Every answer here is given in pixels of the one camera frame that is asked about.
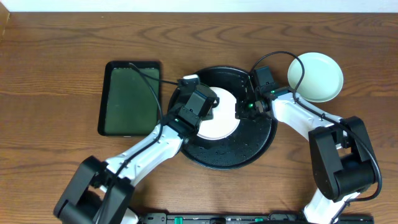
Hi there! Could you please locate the pink white plate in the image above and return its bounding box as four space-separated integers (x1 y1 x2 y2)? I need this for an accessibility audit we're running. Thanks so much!
197 87 240 141

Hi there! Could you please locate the light green plate front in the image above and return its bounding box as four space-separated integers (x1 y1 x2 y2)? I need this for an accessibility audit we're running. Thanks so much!
297 52 344 103

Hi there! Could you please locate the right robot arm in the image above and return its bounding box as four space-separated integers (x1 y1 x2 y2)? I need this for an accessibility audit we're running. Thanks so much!
236 87 382 223

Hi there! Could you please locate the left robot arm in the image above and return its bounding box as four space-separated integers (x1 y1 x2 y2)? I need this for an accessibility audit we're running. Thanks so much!
53 85 218 223

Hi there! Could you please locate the black round tray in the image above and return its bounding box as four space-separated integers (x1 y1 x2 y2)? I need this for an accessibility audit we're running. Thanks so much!
180 66 277 170

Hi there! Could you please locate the black rectangular water tray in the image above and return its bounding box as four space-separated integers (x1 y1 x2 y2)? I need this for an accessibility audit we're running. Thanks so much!
97 60 161 137

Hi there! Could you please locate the left black cable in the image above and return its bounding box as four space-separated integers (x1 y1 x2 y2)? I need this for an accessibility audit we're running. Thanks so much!
93 62 187 224

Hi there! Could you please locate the black cable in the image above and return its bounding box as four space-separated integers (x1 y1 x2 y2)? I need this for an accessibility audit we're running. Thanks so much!
248 50 382 224
93 62 187 224

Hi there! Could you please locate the right black cable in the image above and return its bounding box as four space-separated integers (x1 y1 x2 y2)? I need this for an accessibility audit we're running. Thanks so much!
248 50 382 224

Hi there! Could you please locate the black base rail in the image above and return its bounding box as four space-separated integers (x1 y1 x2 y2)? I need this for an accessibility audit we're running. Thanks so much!
136 211 376 224

